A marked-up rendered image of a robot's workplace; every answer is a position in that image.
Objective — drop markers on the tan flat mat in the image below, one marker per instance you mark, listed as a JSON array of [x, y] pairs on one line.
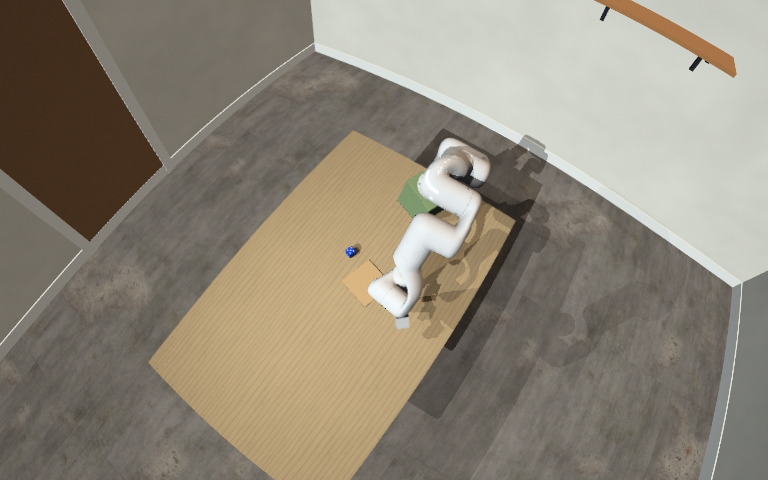
[[359, 280]]

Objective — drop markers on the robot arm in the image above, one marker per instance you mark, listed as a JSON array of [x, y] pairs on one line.
[[426, 232]]

